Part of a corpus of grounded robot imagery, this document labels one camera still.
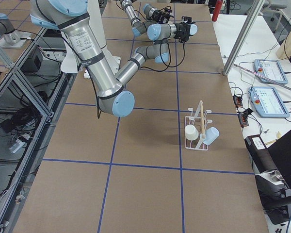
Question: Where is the near teach pendant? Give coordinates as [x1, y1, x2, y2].
[248, 86, 290, 118]

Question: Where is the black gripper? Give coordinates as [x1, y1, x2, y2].
[152, 7, 174, 24]
[174, 16, 195, 43]

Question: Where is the metal rod on table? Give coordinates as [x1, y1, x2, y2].
[233, 63, 291, 96]

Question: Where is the red bottle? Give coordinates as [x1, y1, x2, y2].
[212, 0, 224, 22]

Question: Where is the white plastic cup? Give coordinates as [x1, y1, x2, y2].
[184, 124, 199, 141]

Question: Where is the black label printer box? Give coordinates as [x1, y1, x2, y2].
[244, 135, 277, 173]

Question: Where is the grey office chair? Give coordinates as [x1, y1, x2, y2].
[261, 0, 287, 33]

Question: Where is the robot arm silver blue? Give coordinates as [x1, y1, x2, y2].
[30, 0, 198, 117]
[120, 0, 174, 37]

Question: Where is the white central pedestal column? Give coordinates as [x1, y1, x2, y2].
[61, 0, 121, 74]

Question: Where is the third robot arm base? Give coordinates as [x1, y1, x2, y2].
[0, 13, 25, 49]

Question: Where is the teach pendant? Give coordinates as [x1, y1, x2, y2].
[254, 59, 288, 84]
[248, 86, 290, 118]

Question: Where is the far teach pendant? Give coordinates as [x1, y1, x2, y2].
[254, 59, 288, 84]

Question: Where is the white wire cup rack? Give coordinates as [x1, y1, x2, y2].
[184, 100, 212, 151]

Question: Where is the aluminium frame post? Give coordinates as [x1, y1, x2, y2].
[223, 0, 265, 76]

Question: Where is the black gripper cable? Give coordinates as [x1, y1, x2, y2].
[138, 40, 186, 72]

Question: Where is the black computer monitor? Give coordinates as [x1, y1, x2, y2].
[267, 124, 291, 207]

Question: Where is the light blue plastic cup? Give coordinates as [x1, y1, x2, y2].
[203, 127, 220, 146]
[189, 24, 198, 36]

